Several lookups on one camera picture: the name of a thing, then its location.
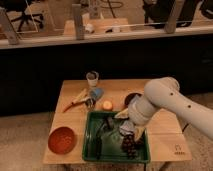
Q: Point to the small orange fruit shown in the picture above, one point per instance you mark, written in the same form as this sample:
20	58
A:
107	105

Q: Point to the black brush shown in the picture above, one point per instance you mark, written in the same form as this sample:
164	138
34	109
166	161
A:
106	126

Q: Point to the orange bowl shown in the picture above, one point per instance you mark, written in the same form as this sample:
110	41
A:
62	140

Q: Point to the white crumpled cloth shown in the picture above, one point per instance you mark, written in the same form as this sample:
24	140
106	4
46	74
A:
127	128

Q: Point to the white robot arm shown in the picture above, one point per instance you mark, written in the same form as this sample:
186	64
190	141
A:
165	93

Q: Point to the background wooden table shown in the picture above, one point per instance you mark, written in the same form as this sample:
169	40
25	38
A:
98	26

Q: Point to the dark brown bowl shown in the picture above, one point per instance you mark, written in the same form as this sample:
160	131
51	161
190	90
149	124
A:
129	97

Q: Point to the green plastic tray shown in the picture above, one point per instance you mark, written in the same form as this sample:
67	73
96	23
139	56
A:
111	141

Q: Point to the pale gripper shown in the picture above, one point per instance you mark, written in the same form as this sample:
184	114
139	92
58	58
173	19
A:
138	129

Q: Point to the dark purple grapes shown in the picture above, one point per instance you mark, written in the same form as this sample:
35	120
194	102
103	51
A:
130	146

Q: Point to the wooden handled tool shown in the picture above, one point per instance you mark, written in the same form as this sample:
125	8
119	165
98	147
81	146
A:
80	98

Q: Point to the black office chair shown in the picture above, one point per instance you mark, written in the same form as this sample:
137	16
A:
21	6

